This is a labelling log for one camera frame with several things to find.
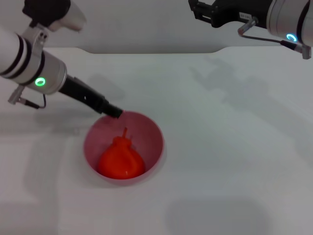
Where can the pink plastic bowl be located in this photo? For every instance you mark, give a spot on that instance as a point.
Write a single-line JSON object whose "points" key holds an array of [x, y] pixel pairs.
{"points": [[123, 149]]}

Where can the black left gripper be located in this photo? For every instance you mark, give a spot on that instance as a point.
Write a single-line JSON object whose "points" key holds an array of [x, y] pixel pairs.
{"points": [[83, 94]]}

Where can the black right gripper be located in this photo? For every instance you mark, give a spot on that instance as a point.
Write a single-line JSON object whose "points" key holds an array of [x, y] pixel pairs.
{"points": [[237, 12]]}

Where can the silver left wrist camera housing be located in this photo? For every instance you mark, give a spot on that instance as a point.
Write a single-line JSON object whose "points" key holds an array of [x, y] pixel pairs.
{"points": [[53, 12]]}

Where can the orange toy fruit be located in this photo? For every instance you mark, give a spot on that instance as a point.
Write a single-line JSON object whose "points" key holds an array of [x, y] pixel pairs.
{"points": [[121, 159]]}

